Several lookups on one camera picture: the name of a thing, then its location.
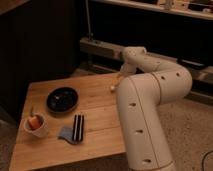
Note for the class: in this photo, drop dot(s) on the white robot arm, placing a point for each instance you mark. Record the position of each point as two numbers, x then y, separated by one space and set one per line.
148 82

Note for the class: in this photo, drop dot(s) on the wooden table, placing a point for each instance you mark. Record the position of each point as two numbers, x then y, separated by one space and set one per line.
102 133

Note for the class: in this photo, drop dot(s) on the metal pole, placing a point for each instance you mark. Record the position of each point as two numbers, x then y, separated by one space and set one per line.
90 34

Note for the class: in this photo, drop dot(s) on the blue and black striped cloth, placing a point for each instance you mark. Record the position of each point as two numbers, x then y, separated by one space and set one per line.
73 135

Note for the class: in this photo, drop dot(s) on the black ceramic bowl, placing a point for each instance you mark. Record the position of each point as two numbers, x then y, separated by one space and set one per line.
62 99

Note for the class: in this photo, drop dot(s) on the wooden shelf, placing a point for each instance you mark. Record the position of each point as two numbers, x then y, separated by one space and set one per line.
177 7

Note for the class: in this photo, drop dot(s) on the orange carrot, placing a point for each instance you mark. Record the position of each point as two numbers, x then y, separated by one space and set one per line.
34 121

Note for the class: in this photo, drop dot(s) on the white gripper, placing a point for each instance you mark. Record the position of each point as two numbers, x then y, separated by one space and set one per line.
125 70

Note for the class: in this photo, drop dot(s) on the grey baseboard rail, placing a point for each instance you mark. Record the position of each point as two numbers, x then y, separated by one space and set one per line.
100 48

